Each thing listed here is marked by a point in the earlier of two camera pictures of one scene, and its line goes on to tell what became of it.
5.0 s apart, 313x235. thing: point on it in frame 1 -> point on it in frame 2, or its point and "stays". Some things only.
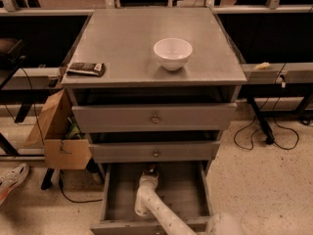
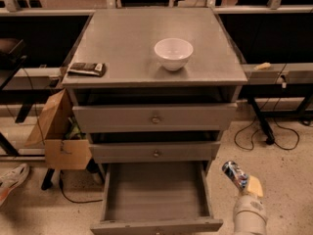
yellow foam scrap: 262,66 stays
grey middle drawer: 154,151 stays
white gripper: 149,180 -> 249,207
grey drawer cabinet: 155,88 stays
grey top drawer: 156,117 stays
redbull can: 152,168 -> 239,177
